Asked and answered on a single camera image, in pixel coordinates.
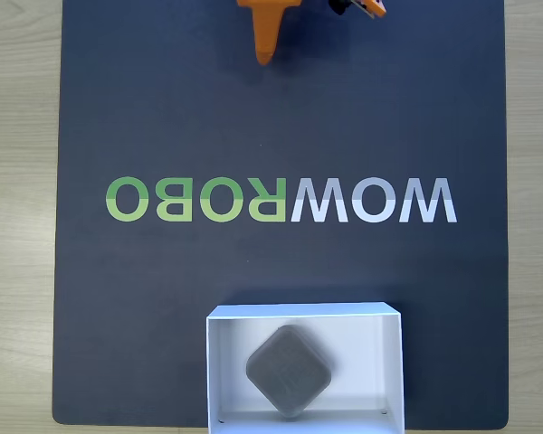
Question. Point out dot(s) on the grey square rounded block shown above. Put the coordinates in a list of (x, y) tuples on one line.
[(289, 370)]

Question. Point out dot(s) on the dark mat with WOWROBO print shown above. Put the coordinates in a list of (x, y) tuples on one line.
[(163, 113)]

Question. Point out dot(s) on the white open cardboard box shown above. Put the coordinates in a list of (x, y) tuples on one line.
[(366, 361)]

